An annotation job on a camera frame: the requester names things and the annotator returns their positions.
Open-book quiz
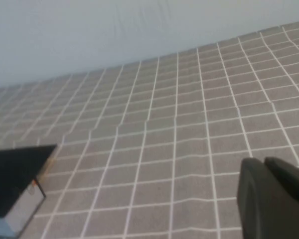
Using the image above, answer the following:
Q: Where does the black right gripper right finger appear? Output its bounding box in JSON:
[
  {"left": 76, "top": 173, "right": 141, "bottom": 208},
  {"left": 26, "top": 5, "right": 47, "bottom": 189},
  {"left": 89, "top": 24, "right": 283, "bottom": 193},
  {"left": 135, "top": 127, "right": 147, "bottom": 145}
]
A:
[{"left": 263, "top": 156, "right": 299, "bottom": 239}]

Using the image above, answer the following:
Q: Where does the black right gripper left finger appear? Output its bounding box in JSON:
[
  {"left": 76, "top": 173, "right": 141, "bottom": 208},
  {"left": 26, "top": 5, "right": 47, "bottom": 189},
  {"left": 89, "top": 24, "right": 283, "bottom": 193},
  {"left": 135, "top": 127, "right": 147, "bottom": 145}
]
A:
[{"left": 236, "top": 157, "right": 298, "bottom": 239}]

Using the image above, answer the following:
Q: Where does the grey white-grid tablecloth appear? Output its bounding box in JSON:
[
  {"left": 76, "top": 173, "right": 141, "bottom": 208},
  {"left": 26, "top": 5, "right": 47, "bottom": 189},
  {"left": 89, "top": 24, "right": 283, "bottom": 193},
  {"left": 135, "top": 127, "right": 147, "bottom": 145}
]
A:
[{"left": 0, "top": 19, "right": 299, "bottom": 239}]

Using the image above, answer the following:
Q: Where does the white fabric backdrop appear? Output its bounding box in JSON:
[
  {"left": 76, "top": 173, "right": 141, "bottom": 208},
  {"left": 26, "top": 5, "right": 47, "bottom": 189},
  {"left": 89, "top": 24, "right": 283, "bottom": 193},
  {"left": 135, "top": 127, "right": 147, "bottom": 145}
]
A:
[{"left": 0, "top": 0, "right": 299, "bottom": 90}]

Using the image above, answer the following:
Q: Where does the black box with white sides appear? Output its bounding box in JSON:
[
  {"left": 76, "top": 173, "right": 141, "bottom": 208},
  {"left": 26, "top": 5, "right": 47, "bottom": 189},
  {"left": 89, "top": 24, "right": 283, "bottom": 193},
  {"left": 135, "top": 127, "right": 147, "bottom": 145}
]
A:
[{"left": 0, "top": 144, "right": 58, "bottom": 238}]

